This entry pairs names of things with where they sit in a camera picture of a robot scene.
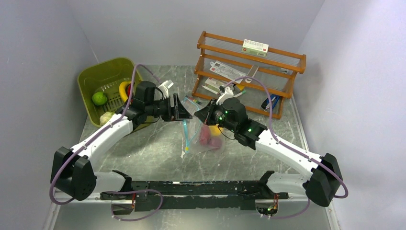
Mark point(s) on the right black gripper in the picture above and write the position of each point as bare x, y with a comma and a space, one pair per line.
205, 114

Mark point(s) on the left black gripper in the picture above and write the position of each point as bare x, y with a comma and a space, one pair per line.
180, 112

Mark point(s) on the yellow pear toy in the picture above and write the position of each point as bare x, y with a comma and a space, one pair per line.
215, 130

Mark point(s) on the dark red sweet potato toy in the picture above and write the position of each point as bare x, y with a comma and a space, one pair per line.
204, 135

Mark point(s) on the clear zip bag blue zipper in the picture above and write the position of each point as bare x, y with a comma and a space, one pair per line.
198, 137

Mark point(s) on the red chili toy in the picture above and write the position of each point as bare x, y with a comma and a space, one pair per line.
128, 91

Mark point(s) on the yellow banana toy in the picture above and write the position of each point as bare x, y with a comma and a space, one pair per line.
122, 91

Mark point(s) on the pale green cabbage toy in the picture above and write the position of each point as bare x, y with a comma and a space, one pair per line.
104, 118

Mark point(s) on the green lime toy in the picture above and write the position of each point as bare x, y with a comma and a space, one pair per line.
99, 98

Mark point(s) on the purple onion toy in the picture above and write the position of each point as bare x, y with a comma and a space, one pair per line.
215, 143

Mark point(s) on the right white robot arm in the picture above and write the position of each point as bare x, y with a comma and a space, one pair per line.
318, 177

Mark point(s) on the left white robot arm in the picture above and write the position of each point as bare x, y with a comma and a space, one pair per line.
72, 171

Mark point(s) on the pack of coloured markers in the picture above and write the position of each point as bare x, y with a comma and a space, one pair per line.
194, 100

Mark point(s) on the small white box lower shelf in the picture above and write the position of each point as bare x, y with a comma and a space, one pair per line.
213, 85

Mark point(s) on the flat white packaged item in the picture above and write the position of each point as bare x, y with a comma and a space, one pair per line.
225, 70

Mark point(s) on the blue stapler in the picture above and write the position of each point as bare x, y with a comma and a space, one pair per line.
270, 104

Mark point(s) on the orange wooden shelf rack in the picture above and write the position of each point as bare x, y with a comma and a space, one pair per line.
276, 72

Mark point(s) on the white green box on shelf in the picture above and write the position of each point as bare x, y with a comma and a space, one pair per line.
255, 48

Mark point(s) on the olive green plastic basket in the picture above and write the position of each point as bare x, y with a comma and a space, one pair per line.
104, 77

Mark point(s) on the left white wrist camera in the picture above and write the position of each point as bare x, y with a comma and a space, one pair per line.
165, 86

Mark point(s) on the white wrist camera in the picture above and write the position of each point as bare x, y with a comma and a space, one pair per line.
165, 86
225, 93

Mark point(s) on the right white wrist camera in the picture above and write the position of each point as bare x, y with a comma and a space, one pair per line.
225, 93

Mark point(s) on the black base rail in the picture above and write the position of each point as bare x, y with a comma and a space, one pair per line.
201, 194

